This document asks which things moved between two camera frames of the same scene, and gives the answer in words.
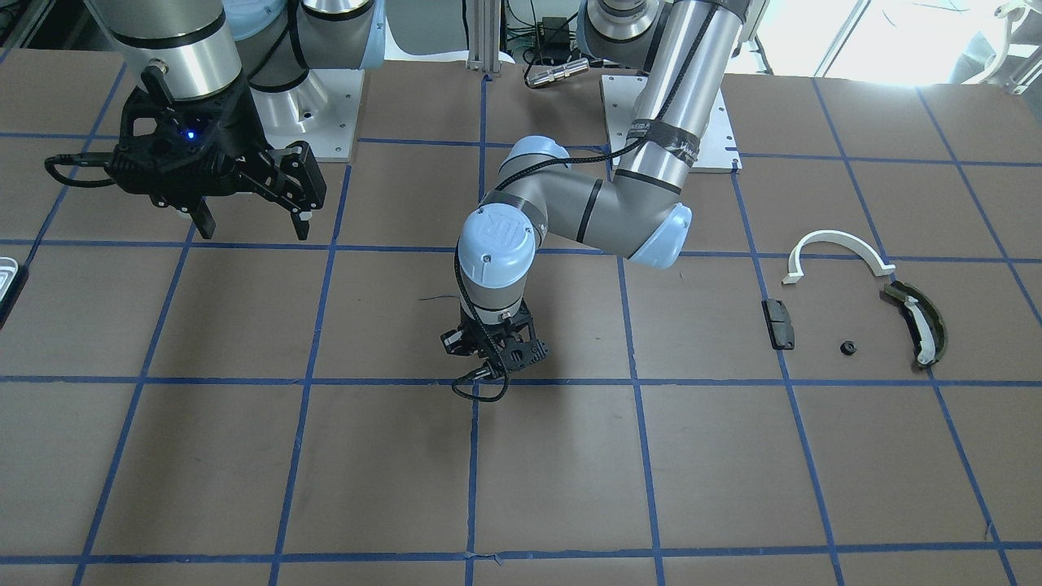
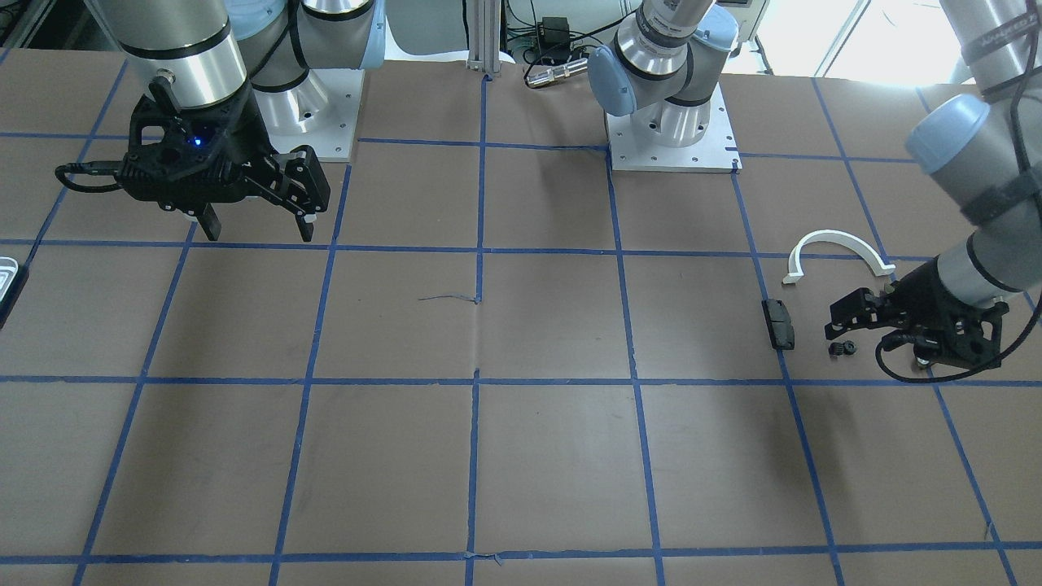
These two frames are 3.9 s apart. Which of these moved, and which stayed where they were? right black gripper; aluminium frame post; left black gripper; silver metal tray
Moved: left black gripper
Stayed: silver metal tray; aluminium frame post; right black gripper
